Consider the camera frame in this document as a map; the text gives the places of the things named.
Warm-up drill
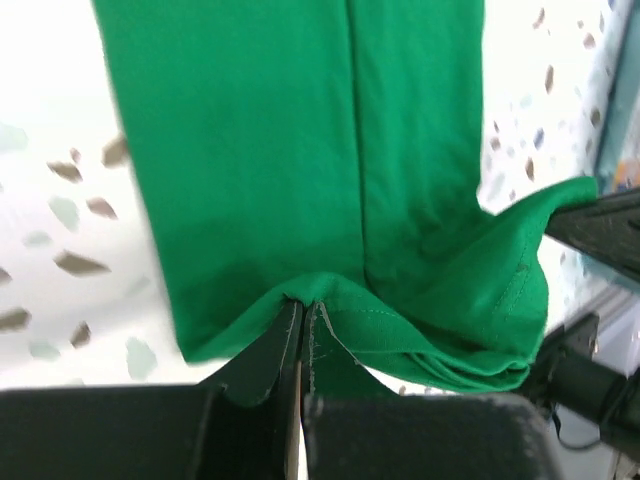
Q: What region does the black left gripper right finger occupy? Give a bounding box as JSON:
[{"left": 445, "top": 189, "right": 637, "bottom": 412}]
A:
[{"left": 301, "top": 303, "right": 564, "bottom": 479}]

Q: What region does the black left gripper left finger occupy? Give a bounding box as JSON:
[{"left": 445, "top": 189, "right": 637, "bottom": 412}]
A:
[{"left": 1, "top": 301, "right": 304, "bottom": 479}]

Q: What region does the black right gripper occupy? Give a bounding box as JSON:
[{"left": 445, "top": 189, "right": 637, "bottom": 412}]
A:
[{"left": 519, "top": 187, "right": 639, "bottom": 445}]

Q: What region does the green t shirt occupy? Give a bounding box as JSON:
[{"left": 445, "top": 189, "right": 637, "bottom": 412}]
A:
[{"left": 94, "top": 1, "right": 597, "bottom": 393}]

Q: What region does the clear blue plastic bin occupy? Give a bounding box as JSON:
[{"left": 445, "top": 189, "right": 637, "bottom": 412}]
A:
[{"left": 595, "top": 1, "right": 639, "bottom": 194}]

